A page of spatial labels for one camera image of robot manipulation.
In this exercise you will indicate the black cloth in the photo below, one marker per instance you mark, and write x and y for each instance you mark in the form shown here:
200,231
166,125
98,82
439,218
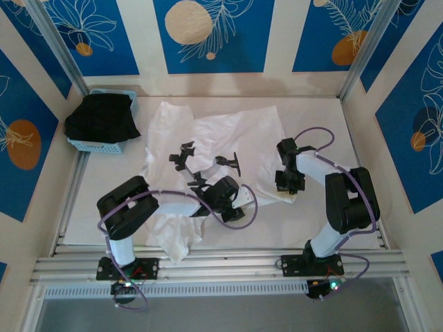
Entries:
100,117

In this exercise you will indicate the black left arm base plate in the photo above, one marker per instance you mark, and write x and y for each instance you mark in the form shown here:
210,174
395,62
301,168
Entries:
149,268

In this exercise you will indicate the black controller box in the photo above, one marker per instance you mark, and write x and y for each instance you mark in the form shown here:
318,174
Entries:
322,287
121,288

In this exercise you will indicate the white t-shirt with black print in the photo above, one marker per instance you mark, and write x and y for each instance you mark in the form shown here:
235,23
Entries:
242,131

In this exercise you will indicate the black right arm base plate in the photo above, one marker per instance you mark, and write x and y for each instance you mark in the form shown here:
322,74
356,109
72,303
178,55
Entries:
292,264

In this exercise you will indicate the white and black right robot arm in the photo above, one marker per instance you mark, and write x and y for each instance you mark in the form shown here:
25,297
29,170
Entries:
349,200

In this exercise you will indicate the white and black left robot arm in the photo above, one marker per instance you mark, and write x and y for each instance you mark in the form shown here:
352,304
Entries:
173,209

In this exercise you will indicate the light blue plastic basket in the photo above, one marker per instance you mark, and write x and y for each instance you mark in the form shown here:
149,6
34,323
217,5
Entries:
104,148

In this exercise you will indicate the aluminium corner post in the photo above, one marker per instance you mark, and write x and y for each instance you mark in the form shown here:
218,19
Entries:
367,45
59,45

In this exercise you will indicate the aluminium rail frame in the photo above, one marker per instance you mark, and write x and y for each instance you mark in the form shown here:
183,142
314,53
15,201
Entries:
225,268

